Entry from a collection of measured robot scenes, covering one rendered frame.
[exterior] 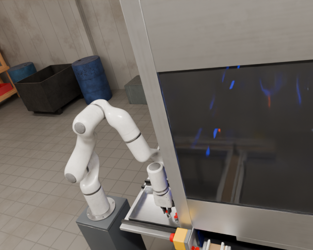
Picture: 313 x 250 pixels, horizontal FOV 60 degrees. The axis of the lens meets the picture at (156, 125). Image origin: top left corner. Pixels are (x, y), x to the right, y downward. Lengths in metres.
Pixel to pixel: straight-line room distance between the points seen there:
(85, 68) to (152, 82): 4.54
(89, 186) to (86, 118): 0.52
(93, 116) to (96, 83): 4.25
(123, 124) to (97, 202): 0.66
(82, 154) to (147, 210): 0.53
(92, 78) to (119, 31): 1.05
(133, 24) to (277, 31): 0.41
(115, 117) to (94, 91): 4.34
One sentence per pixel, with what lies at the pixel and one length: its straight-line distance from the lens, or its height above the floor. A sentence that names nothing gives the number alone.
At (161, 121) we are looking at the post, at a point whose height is 1.61.
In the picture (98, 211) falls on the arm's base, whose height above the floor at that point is 0.90.
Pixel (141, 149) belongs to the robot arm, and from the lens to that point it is 1.28.
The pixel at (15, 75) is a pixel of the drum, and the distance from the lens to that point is 6.90.
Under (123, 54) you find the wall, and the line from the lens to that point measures 5.72.
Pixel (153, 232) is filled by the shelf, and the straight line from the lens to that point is 1.58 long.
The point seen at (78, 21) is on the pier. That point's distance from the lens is 5.91.
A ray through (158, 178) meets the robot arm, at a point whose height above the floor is 1.21.
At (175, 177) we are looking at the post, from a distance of 1.15.
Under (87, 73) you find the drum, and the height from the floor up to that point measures 0.68.
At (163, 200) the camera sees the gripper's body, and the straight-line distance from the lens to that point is 1.48.
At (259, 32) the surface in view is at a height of 1.89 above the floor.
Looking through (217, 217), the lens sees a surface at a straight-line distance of 1.26.
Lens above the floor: 2.09
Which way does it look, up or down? 29 degrees down
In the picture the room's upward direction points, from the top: 15 degrees counter-clockwise
